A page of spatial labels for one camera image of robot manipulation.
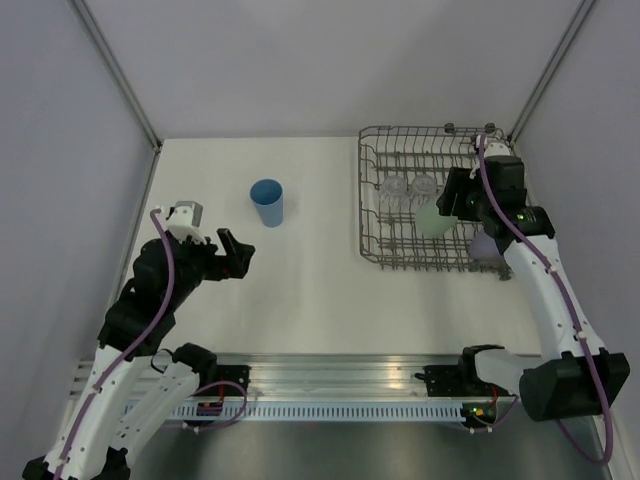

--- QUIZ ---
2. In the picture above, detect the white slotted cable duct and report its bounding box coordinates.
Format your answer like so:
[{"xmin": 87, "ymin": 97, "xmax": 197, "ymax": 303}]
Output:
[{"xmin": 159, "ymin": 402, "xmax": 464, "ymax": 422}]

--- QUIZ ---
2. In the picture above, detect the blue plastic cup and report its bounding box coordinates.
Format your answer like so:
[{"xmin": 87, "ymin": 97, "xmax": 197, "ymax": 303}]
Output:
[{"xmin": 249, "ymin": 179, "xmax": 284, "ymax": 228}]

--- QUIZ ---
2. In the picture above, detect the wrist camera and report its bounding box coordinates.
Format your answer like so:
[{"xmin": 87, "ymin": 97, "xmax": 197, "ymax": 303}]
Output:
[
  {"xmin": 472, "ymin": 134, "xmax": 513, "ymax": 160},
  {"xmin": 155, "ymin": 200, "xmax": 204, "ymax": 243}
]

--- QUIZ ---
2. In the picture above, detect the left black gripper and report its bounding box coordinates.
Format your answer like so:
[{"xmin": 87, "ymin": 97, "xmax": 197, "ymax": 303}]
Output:
[{"xmin": 167, "ymin": 227, "xmax": 255, "ymax": 308}]

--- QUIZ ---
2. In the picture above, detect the grey wire dish rack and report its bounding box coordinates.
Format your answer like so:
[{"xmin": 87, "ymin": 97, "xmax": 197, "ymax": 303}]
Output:
[{"xmin": 357, "ymin": 123, "xmax": 511, "ymax": 280}]

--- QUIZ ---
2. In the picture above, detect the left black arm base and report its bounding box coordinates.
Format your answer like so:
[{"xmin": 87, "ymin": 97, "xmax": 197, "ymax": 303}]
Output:
[{"xmin": 197, "ymin": 364, "xmax": 251, "ymax": 398}]

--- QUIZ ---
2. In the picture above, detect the clear glass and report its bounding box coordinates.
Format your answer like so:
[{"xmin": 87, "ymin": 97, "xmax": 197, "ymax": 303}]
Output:
[
  {"xmin": 409, "ymin": 174, "xmax": 438, "ymax": 206},
  {"xmin": 379, "ymin": 175, "xmax": 408, "ymax": 214}
]

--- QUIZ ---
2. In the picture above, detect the left aluminium frame post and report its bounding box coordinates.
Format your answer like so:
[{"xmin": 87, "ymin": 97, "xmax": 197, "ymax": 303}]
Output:
[{"xmin": 68, "ymin": 0, "xmax": 163, "ymax": 153}]

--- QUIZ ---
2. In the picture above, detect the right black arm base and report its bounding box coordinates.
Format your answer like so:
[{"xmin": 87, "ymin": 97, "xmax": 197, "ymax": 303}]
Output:
[{"xmin": 422, "ymin": 365, "xmax": 472, "ymax": 397}]

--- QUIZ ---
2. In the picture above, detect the purple plastic cup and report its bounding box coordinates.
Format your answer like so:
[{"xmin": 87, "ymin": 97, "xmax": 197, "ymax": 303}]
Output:
[{"xmin": 468, "ymin": 231, "xmax": 503, "ymax": 262}]

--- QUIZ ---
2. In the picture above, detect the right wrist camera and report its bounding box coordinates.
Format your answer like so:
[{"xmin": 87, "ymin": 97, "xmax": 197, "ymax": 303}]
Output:
[{"xmin": 472, "ymin": 134, "xmax": 513, "ymax": 160}]

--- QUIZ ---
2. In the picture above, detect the right aluminium frame post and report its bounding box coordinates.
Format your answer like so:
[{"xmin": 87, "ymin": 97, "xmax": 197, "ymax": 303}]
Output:
[{"xmin": 507, "ymin": 0, "xmax": 599, "ymax": 143}]

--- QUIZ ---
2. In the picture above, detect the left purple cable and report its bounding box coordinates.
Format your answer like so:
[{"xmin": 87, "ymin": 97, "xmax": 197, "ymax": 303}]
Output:
[{"xmin": 59, "ymin": 208, "xmax": 176, "ymax": 466}]

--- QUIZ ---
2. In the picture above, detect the aluminium mounting rail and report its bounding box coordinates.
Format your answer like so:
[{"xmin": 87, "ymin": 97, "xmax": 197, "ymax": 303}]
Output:
[{"xmin": 213, "ymin": 354, "xmax": 495, "ymax": 402}]

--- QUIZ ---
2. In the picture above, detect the aluminium frame post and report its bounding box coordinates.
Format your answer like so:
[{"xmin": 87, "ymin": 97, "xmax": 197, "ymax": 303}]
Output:
[
  {"xmin": 507, "ymin": 0, "xmax": 599, "ymax": 143},
  {"xmin": 68, "ymin": 0, "xmax": 163, "ymax": 153}
]

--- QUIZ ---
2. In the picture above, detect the green plastic cup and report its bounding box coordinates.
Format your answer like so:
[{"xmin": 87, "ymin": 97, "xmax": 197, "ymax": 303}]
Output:
[{"xmin": 415, "ymin": 203, "xmax": 458, "ymax": 238}]

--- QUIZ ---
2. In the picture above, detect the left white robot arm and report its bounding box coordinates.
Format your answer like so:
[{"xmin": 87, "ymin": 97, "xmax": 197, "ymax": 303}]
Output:
[{"xmin": 22, "ymin": 228, "xmax": 255, "ymax": 479}]

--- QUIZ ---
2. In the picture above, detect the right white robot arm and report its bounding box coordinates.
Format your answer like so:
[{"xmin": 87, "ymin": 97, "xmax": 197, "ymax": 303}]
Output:
[{"xmin": 437, "ymin": 155, "xmax": 630, "ymax": 422}]

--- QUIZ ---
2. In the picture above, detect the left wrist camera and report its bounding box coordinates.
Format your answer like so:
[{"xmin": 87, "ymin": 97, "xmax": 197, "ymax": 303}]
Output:
[{"xmin": 155, "ymin": 200, "xmax": 204, "ymax": 243}]

